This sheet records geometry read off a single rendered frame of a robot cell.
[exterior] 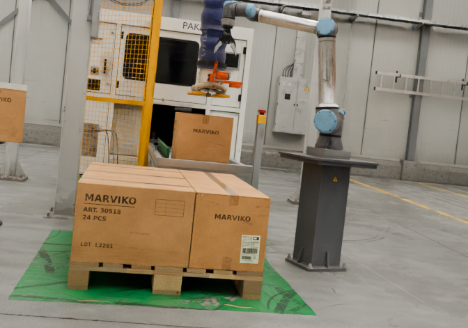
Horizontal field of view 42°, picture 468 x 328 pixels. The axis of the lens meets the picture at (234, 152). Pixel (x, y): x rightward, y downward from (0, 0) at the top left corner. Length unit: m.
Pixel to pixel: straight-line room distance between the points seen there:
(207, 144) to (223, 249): 1.42
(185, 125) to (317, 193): 1.10
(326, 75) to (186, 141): 1.16
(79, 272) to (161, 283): 0.41
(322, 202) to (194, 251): 1.18
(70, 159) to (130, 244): 2.04
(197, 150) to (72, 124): 1.15
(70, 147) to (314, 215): 2.11
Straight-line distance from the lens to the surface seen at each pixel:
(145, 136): 5.14
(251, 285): 3.31
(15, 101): 4.44
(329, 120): 3.94
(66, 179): 5.14
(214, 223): 3.20
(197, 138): 4.48
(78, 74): 5.11
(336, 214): 4.17
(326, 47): 4.02
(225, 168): 4.45
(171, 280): 3.24
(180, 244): 3.20
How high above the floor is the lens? 0.93
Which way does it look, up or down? 3 degrees down
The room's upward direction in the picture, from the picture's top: 6 degrees clockwise
